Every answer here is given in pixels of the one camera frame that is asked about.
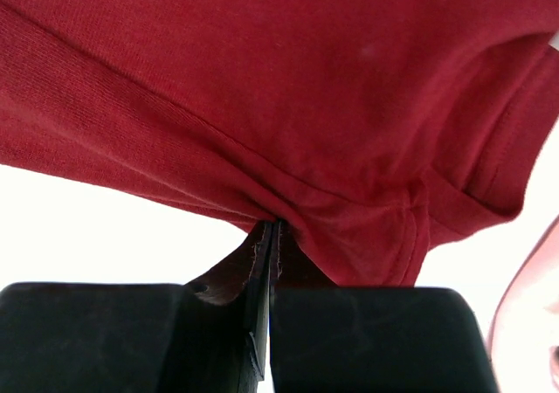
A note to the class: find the salmon pink t-shirt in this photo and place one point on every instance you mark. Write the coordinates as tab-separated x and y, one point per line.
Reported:
522	340

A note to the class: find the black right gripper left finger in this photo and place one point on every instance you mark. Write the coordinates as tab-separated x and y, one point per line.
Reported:
205	336

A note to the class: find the red t-shirt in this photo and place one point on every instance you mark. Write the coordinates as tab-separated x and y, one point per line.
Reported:
378	129

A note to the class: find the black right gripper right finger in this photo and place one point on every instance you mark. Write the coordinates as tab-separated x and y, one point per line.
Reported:
327	338

